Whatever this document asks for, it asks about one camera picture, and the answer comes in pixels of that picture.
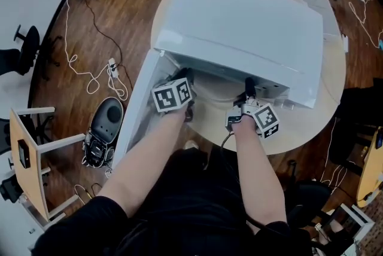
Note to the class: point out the person's left forearm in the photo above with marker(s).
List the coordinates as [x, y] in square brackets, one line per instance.
[143, 159]

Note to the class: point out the person's light shoe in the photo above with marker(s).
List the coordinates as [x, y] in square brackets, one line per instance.
[191, 145]

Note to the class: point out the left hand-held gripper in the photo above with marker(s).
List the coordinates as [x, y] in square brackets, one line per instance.
[172, 94]

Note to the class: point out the white metal frame stand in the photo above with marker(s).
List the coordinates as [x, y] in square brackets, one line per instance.
[356, 219]

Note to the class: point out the black swivel chair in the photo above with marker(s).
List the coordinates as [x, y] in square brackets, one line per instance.
[308, 201]

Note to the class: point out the wooden desk with black panel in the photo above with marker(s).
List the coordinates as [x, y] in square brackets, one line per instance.
[28, 165]

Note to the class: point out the black helmet device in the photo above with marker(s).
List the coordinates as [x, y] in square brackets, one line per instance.
[107, 120]

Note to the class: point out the white microwave oven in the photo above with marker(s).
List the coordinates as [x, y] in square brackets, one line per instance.
[239, 27]

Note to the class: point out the round wooden side table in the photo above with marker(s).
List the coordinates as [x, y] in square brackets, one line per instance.
[371, 177]

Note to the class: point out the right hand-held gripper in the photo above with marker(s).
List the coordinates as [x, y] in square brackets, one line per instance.
[266, 121]

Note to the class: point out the white rectangular box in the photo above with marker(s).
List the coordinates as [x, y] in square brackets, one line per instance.
[326, 6]

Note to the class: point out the person's right forearm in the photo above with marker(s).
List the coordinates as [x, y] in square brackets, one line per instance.
[257, 174]

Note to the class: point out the white power strip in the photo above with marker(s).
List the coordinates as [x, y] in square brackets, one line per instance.
[112, 67]

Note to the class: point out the person's black clothing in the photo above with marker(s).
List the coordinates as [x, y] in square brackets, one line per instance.
[185, 213]

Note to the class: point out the black office chair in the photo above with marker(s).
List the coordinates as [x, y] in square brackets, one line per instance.
[25, 48]

